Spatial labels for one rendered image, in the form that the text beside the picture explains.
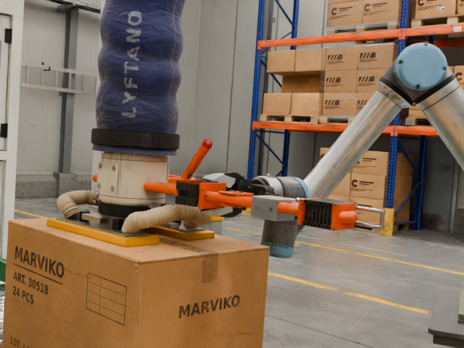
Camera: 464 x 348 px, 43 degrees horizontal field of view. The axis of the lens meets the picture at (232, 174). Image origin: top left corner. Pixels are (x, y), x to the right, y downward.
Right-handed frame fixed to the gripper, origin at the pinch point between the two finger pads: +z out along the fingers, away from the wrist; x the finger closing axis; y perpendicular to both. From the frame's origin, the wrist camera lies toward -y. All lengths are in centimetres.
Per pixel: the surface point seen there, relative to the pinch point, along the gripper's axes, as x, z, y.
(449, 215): -75, -832, 292
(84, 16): 223, -522, 888
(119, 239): -11.6, 14.6, 12.8
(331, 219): -0.4, 2.3, -35.2
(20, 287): -30, 19, 48
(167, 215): -5.7, 5.2, 7.6
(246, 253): -13.6, -10.6, -3.7
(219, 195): 0.7, 2.7, -6.3
